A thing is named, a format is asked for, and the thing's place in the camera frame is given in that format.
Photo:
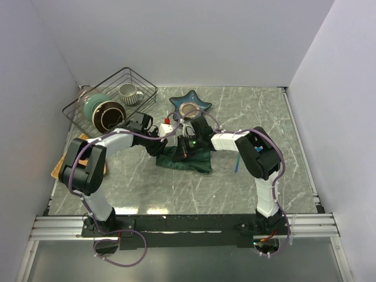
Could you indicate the black wire dish rack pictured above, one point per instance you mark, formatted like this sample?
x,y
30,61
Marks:
x,y
110,87

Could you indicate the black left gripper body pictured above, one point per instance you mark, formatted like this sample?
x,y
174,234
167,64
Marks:
x,y
153,145

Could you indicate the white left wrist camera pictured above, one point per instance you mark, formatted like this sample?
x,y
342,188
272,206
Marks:
x,y
165,128

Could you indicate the striped grey ceramic mug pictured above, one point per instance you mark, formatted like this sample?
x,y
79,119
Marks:
x,y
129,94

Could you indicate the blue star-shaped ceramic dish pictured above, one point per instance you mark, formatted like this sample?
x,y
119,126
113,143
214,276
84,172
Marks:
x,y
189,106

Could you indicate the green ceramic bowl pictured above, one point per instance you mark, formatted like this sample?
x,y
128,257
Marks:
x,y
92,103

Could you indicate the dark brown ceramic bowl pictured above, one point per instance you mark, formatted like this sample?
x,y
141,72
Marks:
x,y
108,115

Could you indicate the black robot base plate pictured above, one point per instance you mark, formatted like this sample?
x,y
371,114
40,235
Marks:
x,y
187,230

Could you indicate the dark green cloth napkin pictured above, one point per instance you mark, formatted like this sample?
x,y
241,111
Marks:
x,y
200,161

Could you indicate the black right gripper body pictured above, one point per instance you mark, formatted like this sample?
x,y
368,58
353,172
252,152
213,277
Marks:
x,y
190,145

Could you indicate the aluminium frame rail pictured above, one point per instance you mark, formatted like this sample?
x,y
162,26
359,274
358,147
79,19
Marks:
x,y
313,225

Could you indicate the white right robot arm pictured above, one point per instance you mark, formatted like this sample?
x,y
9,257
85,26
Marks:
x,y
255,148

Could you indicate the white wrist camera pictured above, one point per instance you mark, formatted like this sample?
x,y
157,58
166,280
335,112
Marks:
x,y
187,129
165,128

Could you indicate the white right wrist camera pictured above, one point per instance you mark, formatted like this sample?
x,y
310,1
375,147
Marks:
x,y
187,129

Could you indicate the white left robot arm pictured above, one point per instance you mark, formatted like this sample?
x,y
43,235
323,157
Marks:
x,y
82,170

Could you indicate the iridescent rainbow metal spoon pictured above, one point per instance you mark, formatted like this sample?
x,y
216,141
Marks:
x,y
237,163

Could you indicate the orange woven fan-shaped mat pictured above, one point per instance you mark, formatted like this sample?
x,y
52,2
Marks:
x,y
55,172

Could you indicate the clear glass jar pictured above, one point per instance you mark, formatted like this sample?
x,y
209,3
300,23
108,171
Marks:
x,y
84,94

